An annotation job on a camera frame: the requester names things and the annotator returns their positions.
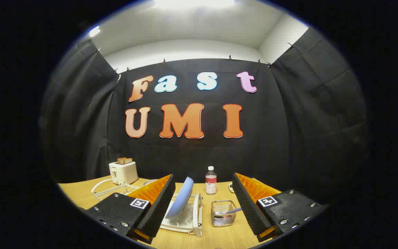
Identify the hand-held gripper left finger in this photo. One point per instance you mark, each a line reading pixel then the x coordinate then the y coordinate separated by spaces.
pixel 161 207

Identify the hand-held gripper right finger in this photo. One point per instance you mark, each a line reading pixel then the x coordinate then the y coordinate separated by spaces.
pixel 249 207

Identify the blue plate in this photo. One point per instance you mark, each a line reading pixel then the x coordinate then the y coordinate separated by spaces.
pixel 181 197

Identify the white divided condiment tray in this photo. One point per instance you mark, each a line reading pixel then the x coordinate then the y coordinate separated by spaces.
pixel 231 187

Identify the clear bottle with red label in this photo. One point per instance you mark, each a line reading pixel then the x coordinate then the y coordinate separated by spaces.
pixel 210 181

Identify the white toaster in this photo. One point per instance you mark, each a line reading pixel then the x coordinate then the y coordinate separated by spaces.
pixel 124 173

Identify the black backdrop cloth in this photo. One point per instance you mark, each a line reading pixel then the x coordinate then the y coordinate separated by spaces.
pixel 271 138

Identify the small ceiling light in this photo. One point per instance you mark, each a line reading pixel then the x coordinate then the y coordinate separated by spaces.
pixel 94 31

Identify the long ceiling light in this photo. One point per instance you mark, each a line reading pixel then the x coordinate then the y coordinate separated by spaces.
pixel 193 2

